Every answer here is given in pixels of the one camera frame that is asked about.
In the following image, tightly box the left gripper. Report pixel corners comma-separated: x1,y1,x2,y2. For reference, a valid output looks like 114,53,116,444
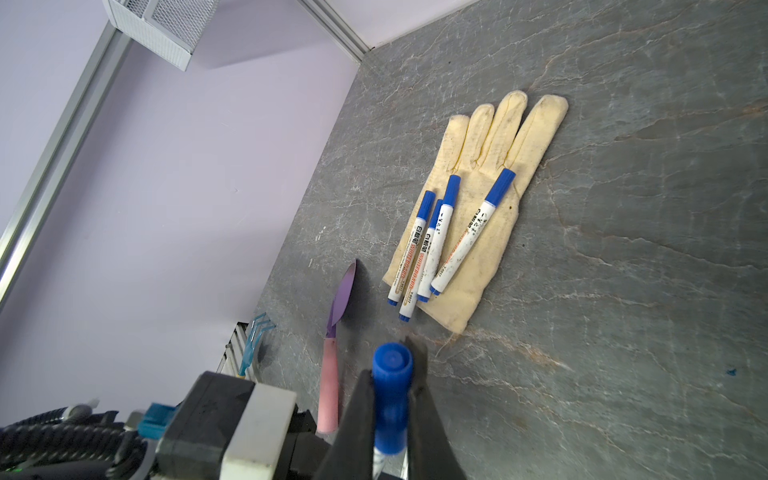
273,406,331,480

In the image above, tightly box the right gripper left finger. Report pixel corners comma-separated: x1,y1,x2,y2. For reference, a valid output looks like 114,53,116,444
313,370,376,480

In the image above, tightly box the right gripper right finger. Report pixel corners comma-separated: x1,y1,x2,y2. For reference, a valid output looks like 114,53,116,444
403,336,466,479

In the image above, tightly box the blue pen cap five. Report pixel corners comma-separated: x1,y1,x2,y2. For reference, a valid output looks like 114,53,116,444
372,342,414,455

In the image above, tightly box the white marker pen two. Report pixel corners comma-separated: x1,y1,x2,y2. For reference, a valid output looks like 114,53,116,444
399,199,443,322

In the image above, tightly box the white marker pen three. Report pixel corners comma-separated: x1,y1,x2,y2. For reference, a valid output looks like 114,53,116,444
417,175,461,303

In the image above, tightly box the white marker pen one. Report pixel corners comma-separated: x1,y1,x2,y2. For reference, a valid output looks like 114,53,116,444
387,190,436,306

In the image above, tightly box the white marker pen four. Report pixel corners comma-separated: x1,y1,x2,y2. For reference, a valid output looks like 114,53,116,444
430,168,516,296

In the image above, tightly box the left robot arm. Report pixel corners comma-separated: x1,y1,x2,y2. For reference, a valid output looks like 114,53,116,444
1,404,329,479

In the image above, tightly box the teal hand rake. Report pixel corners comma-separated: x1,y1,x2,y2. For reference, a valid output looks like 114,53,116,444
238,313,276,378

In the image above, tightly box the beige fabric glove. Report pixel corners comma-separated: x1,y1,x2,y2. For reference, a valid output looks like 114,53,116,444
383,90,569,333

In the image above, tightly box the white mesh box basket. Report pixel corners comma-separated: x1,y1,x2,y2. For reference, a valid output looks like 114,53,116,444
102,0,219,71

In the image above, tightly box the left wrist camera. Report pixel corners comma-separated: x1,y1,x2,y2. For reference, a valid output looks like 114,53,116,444
137,371,297,479

